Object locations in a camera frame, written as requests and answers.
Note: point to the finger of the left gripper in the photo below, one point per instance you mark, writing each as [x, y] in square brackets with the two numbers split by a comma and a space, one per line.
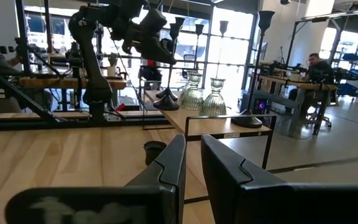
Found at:
[130, 39]
[157, 49]

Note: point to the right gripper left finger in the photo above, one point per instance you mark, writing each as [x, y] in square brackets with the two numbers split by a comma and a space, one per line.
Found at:
[120, 205]

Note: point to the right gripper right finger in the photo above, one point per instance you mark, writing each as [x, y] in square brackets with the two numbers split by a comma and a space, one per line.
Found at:
[259, 202]

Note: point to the black metal candlestick holder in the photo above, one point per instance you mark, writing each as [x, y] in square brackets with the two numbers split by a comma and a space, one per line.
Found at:
[199, 29]
[166, 105]
[246, 120]
[166, 92]
[223, 27]
[152, 151]

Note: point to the ribbed clear glass candle holder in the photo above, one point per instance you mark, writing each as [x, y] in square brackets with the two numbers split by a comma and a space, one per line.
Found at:
[192, 96]
[213, 104]

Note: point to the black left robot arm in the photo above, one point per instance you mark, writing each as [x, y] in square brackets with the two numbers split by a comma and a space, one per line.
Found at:
[93, 71]

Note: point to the wooden workbench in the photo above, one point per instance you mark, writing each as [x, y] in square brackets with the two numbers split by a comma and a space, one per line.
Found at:
[303, 84]
[73, 82]

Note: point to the computer tower pink light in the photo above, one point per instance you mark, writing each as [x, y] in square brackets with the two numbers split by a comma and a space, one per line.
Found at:
[261, 105]

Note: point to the office chair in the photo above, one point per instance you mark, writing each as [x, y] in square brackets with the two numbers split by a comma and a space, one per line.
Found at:
[320, 118]

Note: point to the person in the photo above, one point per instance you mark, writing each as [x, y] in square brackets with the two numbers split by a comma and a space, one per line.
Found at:
[320, 73]

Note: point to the blue bin shelving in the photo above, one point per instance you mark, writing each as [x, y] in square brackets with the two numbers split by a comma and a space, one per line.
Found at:
[353, 71]

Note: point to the wooden shelf black frame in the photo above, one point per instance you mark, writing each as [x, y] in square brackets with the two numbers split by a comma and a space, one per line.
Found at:
[197, 124]

